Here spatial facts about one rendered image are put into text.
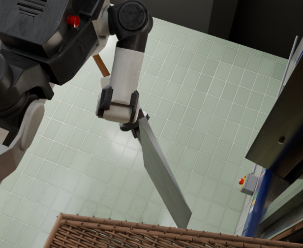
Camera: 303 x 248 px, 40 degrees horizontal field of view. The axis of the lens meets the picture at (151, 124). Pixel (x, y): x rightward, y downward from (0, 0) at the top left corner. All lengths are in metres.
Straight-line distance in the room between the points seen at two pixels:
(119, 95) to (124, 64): 0.09
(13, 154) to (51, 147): 1.91
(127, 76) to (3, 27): 0.37
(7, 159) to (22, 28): 0.35
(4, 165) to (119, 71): 0.42
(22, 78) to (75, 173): 1.94
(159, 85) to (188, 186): 0.80
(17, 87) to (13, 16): 0.21
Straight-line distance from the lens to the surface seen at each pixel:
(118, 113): 1.32
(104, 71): 1.83
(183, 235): 0.74
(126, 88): 1.27
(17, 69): 1.12
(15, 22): 1.21
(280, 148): 1.79
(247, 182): 2.61
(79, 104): 3.19
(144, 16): 1.22
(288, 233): 1.16
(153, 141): 1.40
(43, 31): 1.17
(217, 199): 2.92
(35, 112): 1.19
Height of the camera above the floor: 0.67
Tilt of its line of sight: 20 degrees up
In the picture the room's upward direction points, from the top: 24 degrees clockwise
